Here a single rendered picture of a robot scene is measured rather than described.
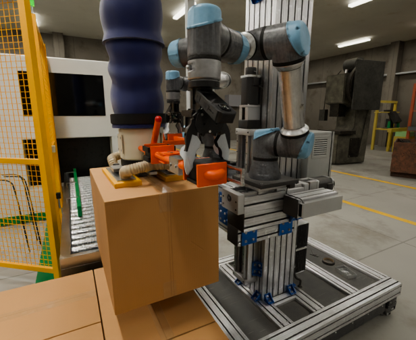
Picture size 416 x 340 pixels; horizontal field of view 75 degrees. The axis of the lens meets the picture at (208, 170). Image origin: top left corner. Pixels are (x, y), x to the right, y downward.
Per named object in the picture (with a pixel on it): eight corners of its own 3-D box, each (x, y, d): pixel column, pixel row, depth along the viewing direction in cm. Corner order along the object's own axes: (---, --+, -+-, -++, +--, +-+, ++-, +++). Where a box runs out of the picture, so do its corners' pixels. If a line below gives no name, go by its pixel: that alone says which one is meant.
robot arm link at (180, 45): (246, 31, 108) (161, 32, 73) (271, 25, 102) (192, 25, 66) (248, 61, 113) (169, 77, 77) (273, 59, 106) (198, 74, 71)
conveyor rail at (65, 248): (65, 187, 345) (63, 173, 341) (70, 186, 347) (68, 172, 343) (63, 291, 143) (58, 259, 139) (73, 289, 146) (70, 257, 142)
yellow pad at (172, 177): (142, 167, 135) (142, 158, 134) (161, 165, 139) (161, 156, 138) (165, 182, 105) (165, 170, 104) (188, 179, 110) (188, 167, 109)
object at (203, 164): (182, 179, 66) (182, 159, 64) (209, 176, 69) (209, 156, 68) (198, 187, 58) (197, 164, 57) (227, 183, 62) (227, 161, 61)
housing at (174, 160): (168, 171, 77) (167, 155, 76) (190, 168, 80) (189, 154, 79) (177, 176, 71) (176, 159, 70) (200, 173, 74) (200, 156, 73)
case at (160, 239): (96, 242, 142) (89, 168, 134) (169, 227, 160) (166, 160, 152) (115, 316, 90) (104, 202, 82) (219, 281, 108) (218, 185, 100)
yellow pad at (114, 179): (102, 172, 126) (100, 161, 125) (123, 169, 130) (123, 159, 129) (115, 189, 96) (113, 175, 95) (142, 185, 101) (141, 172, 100)
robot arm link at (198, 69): (227, 61, 59) (193, 57, 55) (227, 82, 60) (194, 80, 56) (211, 66, 65) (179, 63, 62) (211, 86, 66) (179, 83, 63)
